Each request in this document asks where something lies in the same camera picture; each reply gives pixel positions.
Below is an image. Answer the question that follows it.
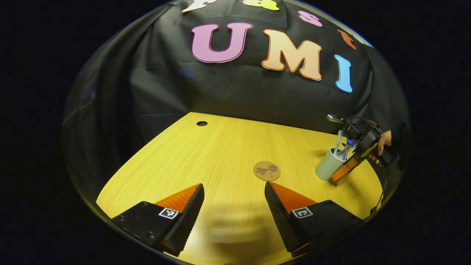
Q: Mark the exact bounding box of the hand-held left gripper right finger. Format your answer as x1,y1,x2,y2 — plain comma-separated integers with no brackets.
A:
264,181,363,258

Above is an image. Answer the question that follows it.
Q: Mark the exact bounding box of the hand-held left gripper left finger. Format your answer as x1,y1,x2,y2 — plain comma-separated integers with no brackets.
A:
111,183,205,257

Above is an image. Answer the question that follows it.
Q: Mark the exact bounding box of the pale blue cup wooden handle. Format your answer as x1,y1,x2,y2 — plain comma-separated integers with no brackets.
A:
315,147,348,181

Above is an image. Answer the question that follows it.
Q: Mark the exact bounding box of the pale blue toothbrush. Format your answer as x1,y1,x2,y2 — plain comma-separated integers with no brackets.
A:
333,130,344,155

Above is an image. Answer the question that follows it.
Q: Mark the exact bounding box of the round brown coaster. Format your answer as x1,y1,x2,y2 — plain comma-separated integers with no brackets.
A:
253,161,281,181

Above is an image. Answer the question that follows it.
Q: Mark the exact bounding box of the wooden desktop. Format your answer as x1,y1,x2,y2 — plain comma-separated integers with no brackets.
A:
96,112,383,265

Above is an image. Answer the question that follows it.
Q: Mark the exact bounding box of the black backdrop cloth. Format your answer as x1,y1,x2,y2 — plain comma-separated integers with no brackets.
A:
63,0,411,206

